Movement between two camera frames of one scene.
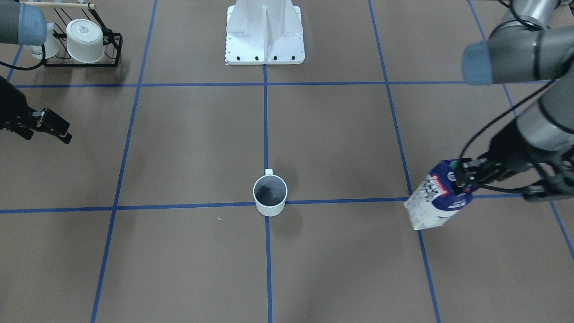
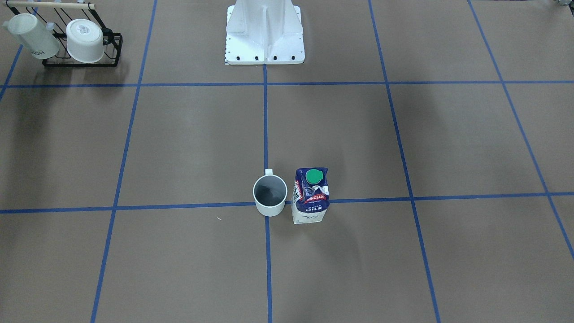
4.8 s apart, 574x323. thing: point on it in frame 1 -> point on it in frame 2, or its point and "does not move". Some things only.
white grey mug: (270, 193) does not move
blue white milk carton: (434, 199) -> (310, 198)
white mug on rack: (84, 41) does not move
